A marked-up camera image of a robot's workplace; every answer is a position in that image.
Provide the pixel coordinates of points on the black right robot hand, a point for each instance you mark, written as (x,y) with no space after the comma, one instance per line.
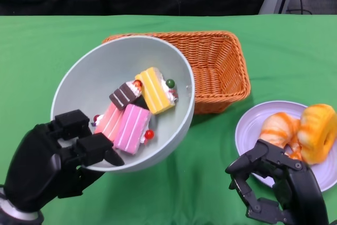
(302,196)

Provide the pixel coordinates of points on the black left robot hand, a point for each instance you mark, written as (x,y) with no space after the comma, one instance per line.
(34,167)

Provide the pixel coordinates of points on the oval orange swirl bread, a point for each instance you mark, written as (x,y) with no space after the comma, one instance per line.
(313,130)

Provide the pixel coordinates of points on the grey-green bowl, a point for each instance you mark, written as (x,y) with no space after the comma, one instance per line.
(105,64)

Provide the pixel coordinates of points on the salmon pink cake slice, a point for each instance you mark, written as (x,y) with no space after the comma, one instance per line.
(108,122)

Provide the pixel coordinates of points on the pale lilac plate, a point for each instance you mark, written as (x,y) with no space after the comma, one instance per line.
(250,125)

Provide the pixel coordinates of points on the magenta cake slice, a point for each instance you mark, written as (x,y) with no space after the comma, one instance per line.
(131,127)

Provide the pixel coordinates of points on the chocolate layer cake piece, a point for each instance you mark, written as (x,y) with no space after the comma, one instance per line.
(122,96)

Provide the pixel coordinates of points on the yellow cream cake slice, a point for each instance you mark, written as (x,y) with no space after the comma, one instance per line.
(155,90)

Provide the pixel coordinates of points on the orange wicker basket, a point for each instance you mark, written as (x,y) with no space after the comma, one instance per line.
(218,77)

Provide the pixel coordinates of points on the green tablecloth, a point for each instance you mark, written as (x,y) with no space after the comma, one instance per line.
(39,64)

